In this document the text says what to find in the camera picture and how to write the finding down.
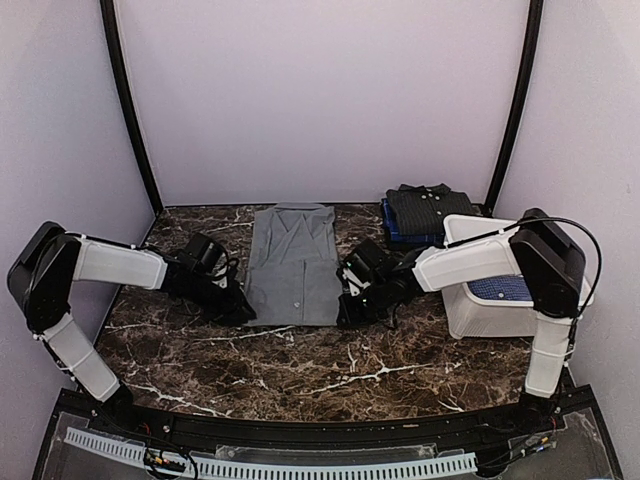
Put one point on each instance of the black right frame post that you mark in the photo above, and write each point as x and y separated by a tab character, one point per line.
523	78

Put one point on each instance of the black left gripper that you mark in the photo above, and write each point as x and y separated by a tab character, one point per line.
232	308

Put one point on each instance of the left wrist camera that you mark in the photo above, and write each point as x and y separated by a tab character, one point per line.
206	257

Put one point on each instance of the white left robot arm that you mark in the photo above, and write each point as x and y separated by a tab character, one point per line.
56	263

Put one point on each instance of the black left frame post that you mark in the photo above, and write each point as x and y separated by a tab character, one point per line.
126	101

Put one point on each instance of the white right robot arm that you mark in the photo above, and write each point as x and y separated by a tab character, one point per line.
535	248

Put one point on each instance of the white cable duct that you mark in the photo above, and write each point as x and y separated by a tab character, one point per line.
233	462

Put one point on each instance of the blue checkered shirt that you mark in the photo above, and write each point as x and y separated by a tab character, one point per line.
501	288

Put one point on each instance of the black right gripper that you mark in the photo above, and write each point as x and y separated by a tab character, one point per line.
352	318

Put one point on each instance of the black striped folded shirt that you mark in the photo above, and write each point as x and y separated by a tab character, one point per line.
422	209

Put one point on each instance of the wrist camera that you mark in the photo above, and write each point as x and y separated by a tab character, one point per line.
362	267
206	257

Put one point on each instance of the black front rail base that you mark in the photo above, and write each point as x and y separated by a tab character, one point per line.
565	439

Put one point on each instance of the black frame post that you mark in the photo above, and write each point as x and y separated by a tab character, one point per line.
126	101
523	78

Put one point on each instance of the white plastic bin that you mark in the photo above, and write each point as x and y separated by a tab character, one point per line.
469	316

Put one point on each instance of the blue plaid folded shirt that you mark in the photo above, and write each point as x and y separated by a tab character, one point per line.
390	225

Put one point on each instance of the grey long sleeve shirt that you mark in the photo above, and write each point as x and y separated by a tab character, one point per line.
291	276

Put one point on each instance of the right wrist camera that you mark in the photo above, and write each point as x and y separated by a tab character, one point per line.
362	267

